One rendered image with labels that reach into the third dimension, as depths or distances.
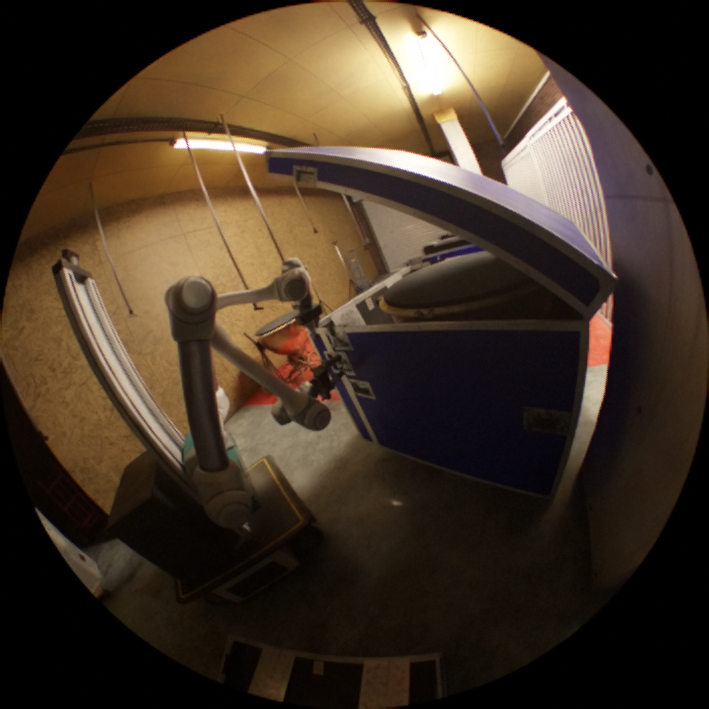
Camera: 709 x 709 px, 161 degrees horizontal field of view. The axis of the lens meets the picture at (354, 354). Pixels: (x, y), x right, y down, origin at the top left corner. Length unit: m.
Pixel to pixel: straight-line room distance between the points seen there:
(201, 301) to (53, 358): 2.57
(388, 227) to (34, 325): 8.49
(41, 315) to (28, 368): 0.53
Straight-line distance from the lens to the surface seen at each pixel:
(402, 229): 8.34
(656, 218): 0.70
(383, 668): 1.28
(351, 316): 1.43
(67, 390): 3.03
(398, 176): 0.68
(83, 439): 3.04
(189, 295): 0.65
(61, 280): 1.18
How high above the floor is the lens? 1.24
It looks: 23 degrees down
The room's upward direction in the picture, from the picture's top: 24 degrees counter-clockwise
